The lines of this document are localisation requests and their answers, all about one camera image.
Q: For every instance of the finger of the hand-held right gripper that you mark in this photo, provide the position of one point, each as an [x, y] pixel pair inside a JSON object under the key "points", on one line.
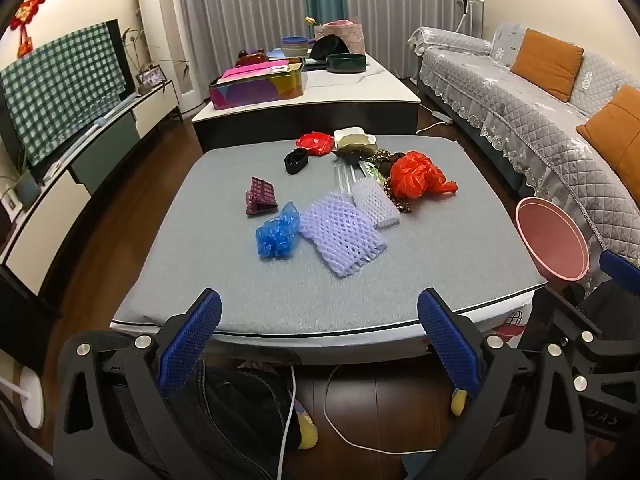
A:
{"points": [[565, 307], [622, 267]]}

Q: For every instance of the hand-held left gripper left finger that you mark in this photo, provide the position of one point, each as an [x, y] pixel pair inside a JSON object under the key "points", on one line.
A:
{"points": [[192, 345]]}

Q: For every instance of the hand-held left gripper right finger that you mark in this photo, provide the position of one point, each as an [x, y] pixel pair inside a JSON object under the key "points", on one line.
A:
{"points": [[450, 345]]}

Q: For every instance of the pink plastic bin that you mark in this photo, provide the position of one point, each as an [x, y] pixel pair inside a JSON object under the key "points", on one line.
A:
{"points": [[550, 240]]}

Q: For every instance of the blue plastic bag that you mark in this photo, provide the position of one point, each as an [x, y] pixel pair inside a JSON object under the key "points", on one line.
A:
{"points": [[277, 232]]}

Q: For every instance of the purple foam net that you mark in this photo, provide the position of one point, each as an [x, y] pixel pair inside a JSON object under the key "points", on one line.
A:
{"points": [[340, 235]]}

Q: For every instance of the white foam net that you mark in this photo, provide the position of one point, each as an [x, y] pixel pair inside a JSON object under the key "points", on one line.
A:
{"points": [[375, 205]]}

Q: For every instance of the maroon patterned packet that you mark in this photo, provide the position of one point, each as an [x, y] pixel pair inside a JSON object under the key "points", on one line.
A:
{"points": [[261, 192]]}

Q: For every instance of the large orange plastic bag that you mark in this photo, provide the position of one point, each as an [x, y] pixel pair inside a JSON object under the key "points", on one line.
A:
{"points": [[415, 175]]}

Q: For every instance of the green packet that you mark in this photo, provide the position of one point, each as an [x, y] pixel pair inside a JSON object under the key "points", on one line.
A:
{"points": [[372, 171]]}

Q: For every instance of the brown floral scarf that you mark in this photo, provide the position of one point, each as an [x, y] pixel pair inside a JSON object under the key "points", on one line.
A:
{"points": [[387, 157]]}

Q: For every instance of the clear plastic wrapper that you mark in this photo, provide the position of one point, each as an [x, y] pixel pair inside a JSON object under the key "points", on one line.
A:
{"points": [[345, 177]]}

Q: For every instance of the black hair band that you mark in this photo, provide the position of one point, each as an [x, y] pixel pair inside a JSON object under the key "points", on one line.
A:
{"points": [[296, 161]]}

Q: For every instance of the beige paper wrapper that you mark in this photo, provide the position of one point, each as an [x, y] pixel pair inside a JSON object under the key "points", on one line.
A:
{"points": [[359, 149]]}

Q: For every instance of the white tissue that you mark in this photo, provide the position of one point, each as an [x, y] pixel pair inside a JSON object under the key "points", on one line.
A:
{"points": [[352, 136]]}

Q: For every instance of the small red plastic bag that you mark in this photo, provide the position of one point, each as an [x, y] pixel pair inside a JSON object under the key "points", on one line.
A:
{"points": [[315, 143]]}

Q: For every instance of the white printed storage box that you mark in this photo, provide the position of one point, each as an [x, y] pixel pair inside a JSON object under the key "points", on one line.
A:
{"points": [[510, 327]]}

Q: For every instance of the grey foam mat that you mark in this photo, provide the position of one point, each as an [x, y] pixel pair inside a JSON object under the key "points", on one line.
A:
{"points": [[250, 285]]}

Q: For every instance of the person's leg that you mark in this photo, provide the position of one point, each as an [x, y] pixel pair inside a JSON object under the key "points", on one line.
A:
{"points": [[250, 410]]}

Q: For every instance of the orange cushion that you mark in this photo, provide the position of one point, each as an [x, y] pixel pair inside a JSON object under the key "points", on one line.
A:
{"points": [[617, 140], [547, 62]]}

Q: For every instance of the white round base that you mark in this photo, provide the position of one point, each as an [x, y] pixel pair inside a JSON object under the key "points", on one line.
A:
{"points": [[32, 395]]}

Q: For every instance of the grey quilted sofa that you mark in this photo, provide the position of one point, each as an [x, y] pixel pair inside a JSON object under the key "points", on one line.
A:
{"points": [[500, 100]]}

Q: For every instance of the white and green TV cabinet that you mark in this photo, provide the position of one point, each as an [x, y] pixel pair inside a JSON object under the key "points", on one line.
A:
{"points": [[100, 155]]}

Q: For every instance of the white power strip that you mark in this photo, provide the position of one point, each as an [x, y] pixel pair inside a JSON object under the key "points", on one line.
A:
{"points": [[442, 117]]}

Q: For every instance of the white rod blue tip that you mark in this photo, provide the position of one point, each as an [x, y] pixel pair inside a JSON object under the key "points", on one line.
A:
{"points": [[100, 122]]}

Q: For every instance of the colourful rectangular box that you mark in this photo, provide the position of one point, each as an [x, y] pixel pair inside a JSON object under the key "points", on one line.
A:
{"points": [[255, 90]]}

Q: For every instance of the white top coffee table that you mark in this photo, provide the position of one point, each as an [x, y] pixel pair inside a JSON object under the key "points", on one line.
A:
{"points": [[350, 90]]}

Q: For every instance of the pink card sheet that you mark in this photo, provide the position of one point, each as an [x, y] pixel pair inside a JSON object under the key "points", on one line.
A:
{"points": [[250, 71]]}

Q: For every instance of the green checkered cloth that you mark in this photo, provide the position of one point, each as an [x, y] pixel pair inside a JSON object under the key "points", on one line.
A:
{"points": [[60, 90]]}

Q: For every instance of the dark red teapot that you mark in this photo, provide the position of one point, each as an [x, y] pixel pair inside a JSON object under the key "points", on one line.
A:
{"points": [[250, 57]]}

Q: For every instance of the dark green round tin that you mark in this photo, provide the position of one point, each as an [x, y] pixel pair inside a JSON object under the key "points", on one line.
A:
{"points": [[345, 64]]}

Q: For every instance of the light blue plate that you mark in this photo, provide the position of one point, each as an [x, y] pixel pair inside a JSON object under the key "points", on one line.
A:
{"points": [[276, 53]]}

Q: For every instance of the black television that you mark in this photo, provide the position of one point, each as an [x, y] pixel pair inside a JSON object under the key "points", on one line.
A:
{"points": [[120, 45]]}

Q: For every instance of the white standing air conditioner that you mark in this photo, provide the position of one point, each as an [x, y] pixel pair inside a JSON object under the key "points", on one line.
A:
{"points": [[165, 35]]}

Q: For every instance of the stack of coloured bowls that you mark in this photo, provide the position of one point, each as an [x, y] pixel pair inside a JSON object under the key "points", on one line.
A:
{"points": [[297, 47]]}

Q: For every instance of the black hat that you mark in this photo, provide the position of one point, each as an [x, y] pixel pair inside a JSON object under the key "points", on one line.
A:
{"points": [[327, 47]]}

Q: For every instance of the pink quilted bag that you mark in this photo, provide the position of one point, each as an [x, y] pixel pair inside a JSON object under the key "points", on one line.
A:
{"points": [[350, 37]]}

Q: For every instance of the grey curtain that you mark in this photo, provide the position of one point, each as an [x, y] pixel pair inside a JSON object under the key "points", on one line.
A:
{"points": [[410, 0], [235, 5]]}

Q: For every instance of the small photo frame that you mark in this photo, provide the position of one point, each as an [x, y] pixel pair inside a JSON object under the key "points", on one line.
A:
{"points": [[150, 77]]}

